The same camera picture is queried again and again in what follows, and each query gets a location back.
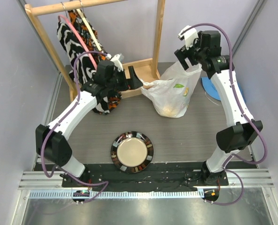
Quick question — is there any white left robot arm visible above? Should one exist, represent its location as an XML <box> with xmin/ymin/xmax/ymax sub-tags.
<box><xmin>36</xmin><ymin>60</ymin><xmax>143</xmax><ymax>187</ymax></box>

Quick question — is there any left aluminium frame post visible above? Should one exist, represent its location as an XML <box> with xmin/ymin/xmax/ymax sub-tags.
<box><xmin>17</xmin><ymin>0</ymin><xmax>62</xmax><ymax>73</ymax></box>

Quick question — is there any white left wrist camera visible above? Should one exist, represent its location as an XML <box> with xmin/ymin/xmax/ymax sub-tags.
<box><xmin>106</xmin><ymin>53</ymin><xmax>124</xmax><ymax>72</ymax></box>

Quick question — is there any perforated metal rail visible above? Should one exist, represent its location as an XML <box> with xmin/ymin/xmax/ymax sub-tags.
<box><xmin>29</xmin><ymin>189</ymin><xmax>204</xmax><ymax>200</ymax></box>

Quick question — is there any wooden clothes rack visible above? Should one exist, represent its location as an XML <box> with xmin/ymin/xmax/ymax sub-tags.
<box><xmin>24</xmin><ymin>0</ymin><xmax>165</xmax><ymax>101</ymax></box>

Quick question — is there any white plastic bag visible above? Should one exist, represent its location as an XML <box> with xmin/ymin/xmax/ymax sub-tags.
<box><xmin>140</xmin><ymin>61</ymin><xmax>202</xmax><ymax>118</ymax></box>

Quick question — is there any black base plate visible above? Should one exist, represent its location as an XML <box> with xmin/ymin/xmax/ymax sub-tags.
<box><xmin>33</xmin><ymin>161</ymin><xmax>256</xmax><ymax>188</ymax></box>

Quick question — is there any black white zebra garment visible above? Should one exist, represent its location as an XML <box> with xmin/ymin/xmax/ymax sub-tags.
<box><xmin>57</xmin><ymin>21</ymin><xmax>96</xmax><ymax>85</ymax></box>

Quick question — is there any purple cable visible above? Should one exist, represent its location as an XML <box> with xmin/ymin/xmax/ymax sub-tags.
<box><xmin>42</xmin><ymin>51</ymin><xmax>111</xmax><ymax>203</ymax></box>
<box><xmin>190</xmin><ymin>22</ymin><xmax>270</xmax><ymax>206</ymax></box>

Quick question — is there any blue bucket hat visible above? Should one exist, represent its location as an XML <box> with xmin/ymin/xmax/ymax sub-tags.
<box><xmin>201</xmin><ymin>76</ymin><xmax>247</xmax><ymax>104</ymax></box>

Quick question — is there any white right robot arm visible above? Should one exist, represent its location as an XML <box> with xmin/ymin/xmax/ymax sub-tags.
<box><xmin>175</xmin><ymin>26</ymin><xmax>263</xmax><ymax>185</ymax></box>

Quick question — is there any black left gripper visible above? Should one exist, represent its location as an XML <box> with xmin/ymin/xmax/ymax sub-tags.
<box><xmin>106</xmin><ymin>66</ymin><xmax>142</xmax><ymax>92</ymax></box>

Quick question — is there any patterned round plate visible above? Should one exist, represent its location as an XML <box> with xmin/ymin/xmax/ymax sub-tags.
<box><xmin>110</xmin><ymin>131</ymin><xmax>154</xmax><ymax>173</ymax></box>

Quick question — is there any orange black patterned garment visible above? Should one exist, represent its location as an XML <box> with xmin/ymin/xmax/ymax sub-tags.
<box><xmin>68</xmin><ymin>9</ymin><xmax>122</xmax><ymax>115</ymax></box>

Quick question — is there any cream hanger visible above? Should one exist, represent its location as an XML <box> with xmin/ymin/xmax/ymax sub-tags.
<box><xmin>76</xmin><ymin>9</ymin><xmax>104</xmax><ymax>52</ymax></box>

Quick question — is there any pink hanger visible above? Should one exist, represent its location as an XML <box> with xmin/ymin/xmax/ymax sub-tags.
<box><xmin>58</xmin><ymin>15</ymin><xmax>97</xmax><ymax>69</ymax></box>

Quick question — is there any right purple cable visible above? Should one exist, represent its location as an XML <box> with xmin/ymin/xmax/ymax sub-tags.
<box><xmin>190</xmin><ymin>22</ymin><xmax>270</xmax><ymax>206</ymax></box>

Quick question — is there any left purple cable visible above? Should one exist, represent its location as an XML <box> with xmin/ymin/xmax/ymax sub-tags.
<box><xmin>42</xmin><ymin>51</ymin><xmax>111</xmax><ymax>203</ymax></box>

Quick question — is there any aluminium corner frame post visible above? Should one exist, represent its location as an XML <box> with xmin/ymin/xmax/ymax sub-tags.
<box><xmin>232</xmin><ymin>0</ymin><xmax>267</xmax><ymax>55</ymax></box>

